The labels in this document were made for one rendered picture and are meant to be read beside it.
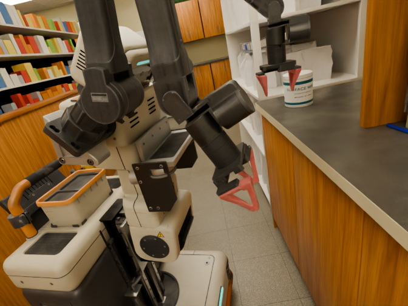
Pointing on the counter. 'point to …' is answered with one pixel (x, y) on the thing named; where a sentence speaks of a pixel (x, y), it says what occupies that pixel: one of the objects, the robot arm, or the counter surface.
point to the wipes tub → (295, 98)
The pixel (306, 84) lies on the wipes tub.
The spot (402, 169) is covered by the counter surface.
